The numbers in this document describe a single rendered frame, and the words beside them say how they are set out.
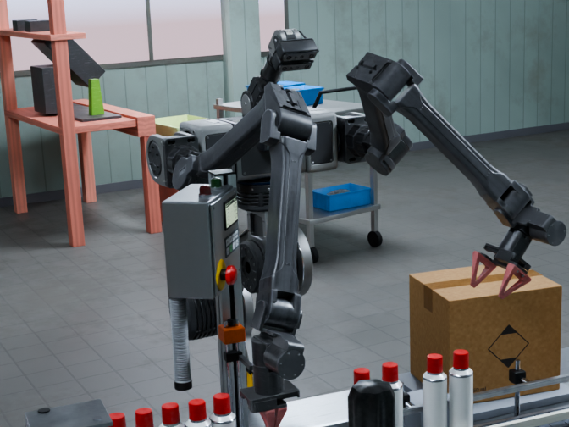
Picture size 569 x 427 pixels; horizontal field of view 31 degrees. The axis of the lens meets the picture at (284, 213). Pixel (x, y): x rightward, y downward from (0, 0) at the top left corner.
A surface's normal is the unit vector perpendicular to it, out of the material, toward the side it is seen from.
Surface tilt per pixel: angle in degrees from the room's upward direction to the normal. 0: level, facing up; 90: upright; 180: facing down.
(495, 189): 75
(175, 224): 90
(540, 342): 90
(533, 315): 90
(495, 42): 90
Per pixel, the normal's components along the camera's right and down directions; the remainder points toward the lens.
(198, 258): -0.24, 0.23
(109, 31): 0.47, 0.18
